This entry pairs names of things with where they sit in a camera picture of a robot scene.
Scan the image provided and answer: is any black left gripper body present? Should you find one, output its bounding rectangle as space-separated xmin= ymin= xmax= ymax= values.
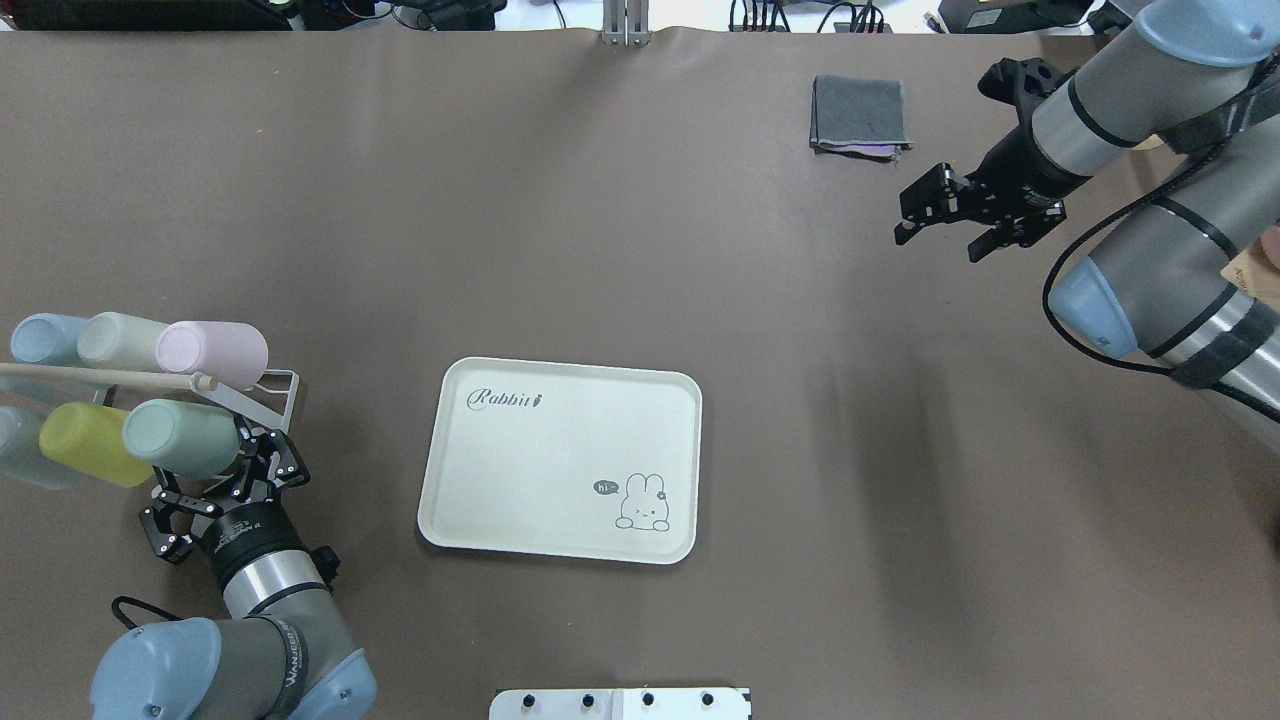
xmin=196 ymin=491 xmax=301 ymax=591

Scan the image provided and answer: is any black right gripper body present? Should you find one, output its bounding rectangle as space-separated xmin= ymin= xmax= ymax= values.
xmin=964 ymin=120 xmax=1087 ymax=238

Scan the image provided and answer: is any green cup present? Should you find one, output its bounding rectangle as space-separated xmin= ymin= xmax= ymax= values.
xmin=122 ymin=398 xmax=241 ymax=480

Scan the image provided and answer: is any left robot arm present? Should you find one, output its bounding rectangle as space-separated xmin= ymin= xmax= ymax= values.
xmin=90 ymin=416 xmax=378 ymax=719

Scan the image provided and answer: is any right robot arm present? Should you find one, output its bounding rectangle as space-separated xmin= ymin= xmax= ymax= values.
xmin=893 ymin=1 xmax=1279 ymax=423

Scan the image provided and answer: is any white cup rack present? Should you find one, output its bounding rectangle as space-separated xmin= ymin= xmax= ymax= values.
xmin=1 ymin=363 xmax=301 ymax=432

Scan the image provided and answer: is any pink cup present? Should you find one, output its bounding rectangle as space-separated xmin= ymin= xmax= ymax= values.
xmin=155 ymin=322 xmax=269 ymax=391

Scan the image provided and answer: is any yellow cup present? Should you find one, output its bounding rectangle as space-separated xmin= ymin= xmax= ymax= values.
xmin=38 ymin=402 xmax=154 ymax=488

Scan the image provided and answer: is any pale grey cup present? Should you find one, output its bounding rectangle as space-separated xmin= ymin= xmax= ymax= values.
xmin=1 ymin=405 xmax=88 ymax=489

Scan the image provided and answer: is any pale green-white cup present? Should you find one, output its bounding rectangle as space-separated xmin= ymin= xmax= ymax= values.
xmin=76 ymin=311 xmax=168 ymax=372

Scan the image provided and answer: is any light blue cup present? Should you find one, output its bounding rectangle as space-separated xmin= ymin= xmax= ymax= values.
xmin=10 ymin=313 xmax=90 ymax=366

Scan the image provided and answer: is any cream rabbit tray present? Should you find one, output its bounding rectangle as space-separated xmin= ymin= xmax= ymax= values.
xmin=417 ymin=357 xmax=703 ymax=566

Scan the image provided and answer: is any grey folded cloth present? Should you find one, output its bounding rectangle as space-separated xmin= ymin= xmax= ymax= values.
xmin=809 ymin=74 xmax=911 ymax=161

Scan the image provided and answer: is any bamboo cutting board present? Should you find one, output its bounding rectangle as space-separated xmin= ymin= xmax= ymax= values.
xmin=1221 ymin=225 xmax=1279 ymax=313

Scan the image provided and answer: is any aluminium frame post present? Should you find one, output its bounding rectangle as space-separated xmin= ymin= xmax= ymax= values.
xmin=600 ymin=0 xmax=652 ymax=47

